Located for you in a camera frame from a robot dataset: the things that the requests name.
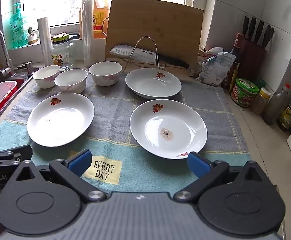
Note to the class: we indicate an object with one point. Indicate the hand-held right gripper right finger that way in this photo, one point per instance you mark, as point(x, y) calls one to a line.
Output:
point(198, 165)

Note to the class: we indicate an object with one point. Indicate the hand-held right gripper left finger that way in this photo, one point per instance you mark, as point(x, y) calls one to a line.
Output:
point(79, 161)

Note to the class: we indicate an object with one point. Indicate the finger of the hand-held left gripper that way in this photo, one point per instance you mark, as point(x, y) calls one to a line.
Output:
point(8, 156)

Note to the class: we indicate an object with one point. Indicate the white plate with fruit print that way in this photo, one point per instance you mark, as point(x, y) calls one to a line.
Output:
point(153, 85)
point(165, 120)
point(60, 122)

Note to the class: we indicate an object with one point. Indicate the white bowl with pink flowers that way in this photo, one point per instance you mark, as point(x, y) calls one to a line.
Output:
point(46, 73)
point(71, 80)
point(105, 71)

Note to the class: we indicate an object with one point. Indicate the grey and teal checked towel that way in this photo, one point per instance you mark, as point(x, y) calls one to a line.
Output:
point(115, 110)

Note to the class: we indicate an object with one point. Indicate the stainless steel sink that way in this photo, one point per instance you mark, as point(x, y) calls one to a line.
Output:
point(18, 74)

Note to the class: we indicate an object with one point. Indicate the sauce jar with green lid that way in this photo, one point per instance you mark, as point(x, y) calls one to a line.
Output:
point(245, 92)

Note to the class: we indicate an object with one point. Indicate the small jar with yellow lid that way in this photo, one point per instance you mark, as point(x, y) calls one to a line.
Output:
point(260, 102)

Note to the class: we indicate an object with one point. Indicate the yellow label sauce bottle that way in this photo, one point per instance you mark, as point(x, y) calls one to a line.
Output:
point(233, 80)

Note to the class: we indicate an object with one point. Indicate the crumpled printed plastic packet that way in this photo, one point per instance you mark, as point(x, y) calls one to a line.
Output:
point(215, 70)

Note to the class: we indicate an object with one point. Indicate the dark bottle with red cap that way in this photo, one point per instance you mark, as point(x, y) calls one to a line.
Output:
point(275, 105)

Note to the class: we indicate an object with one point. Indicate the oil bottle with yellow label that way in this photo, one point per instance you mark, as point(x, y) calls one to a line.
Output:
point(289, 115)

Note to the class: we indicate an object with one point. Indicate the glass jar with green lid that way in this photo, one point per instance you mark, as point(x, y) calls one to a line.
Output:
point(61, 55)

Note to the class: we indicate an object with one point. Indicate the steel faucet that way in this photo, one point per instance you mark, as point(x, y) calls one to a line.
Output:
point(3, 45)

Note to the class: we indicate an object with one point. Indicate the dark soy sauce bottle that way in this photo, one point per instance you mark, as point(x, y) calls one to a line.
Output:
point(236, 52)

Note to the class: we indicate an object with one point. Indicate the small potted plant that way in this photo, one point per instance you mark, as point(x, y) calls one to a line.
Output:
point(32, 38)

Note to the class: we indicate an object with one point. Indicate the knife block with black knives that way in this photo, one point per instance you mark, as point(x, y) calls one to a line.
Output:
point(254, 55)

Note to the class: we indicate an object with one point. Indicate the plastic wrap roll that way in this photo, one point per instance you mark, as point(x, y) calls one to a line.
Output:
point(44, 37)
point(88, 30)

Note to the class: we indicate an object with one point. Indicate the blue dish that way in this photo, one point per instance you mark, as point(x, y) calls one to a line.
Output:
point(74, 35)

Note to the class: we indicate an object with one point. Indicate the green dish soap bottle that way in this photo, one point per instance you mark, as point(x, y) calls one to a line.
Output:
point(18, 30)

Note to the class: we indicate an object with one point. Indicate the orange cooking oil jug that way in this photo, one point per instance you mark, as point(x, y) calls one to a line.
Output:
point(100, 17)

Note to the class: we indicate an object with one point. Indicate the bamboo cutting board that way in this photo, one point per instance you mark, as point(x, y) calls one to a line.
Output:
point(155, 22)

